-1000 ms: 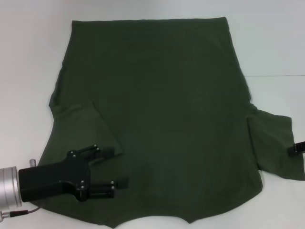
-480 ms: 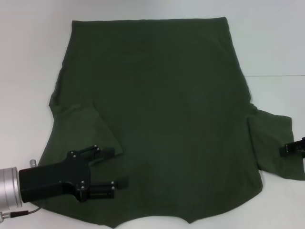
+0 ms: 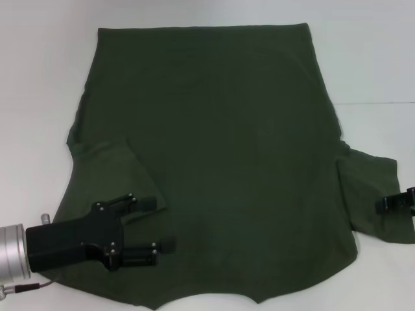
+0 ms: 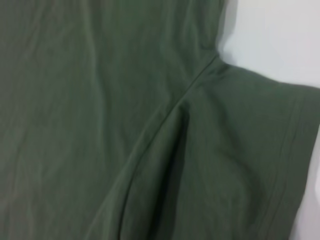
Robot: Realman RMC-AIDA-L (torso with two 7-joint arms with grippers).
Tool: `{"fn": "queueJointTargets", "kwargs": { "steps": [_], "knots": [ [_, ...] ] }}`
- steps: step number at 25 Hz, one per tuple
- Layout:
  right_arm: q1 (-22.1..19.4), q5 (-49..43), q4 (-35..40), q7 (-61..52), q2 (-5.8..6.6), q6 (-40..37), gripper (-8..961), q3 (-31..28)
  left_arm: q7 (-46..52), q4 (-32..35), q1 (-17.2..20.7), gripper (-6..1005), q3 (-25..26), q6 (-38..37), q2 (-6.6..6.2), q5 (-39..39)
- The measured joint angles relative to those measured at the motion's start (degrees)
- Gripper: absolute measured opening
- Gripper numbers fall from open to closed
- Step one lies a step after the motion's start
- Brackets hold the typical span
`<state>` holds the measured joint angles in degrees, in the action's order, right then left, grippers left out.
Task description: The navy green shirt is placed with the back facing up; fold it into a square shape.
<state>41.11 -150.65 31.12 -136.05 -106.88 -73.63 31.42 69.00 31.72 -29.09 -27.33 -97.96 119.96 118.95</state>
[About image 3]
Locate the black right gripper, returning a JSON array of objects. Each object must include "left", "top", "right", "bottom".
[{"left": 374, "top": 186, "right": 415, "bottom": 216}]

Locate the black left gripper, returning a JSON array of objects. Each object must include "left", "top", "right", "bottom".
[{"left": 25, "top": 192, "right": 177, "bottom": 273}]

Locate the left arm gripper cable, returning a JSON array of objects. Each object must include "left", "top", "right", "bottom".
[{"left": 0, "top": 277, "right": 56, "bottom": 296}]

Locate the dark green t-shirt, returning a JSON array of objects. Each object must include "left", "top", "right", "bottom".
[{"left": 48, "top": 22, "right": 415, "bottom": 311}]

